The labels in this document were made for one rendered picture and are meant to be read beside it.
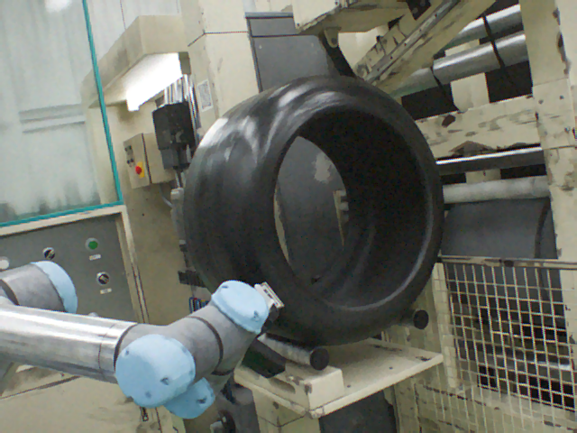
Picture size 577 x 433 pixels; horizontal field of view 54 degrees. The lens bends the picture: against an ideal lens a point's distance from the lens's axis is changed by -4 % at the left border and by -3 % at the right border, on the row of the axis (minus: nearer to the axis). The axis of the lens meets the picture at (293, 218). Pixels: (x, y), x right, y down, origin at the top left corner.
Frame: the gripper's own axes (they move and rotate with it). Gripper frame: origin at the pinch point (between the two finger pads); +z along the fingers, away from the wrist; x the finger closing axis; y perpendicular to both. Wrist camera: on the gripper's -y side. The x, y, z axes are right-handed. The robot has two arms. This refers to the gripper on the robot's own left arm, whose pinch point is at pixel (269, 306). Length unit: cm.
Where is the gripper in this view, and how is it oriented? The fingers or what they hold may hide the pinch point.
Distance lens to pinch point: 110.1
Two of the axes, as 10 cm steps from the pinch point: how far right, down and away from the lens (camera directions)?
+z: 2.7, -2.6, 9.3
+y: -5.2, -8.5, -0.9
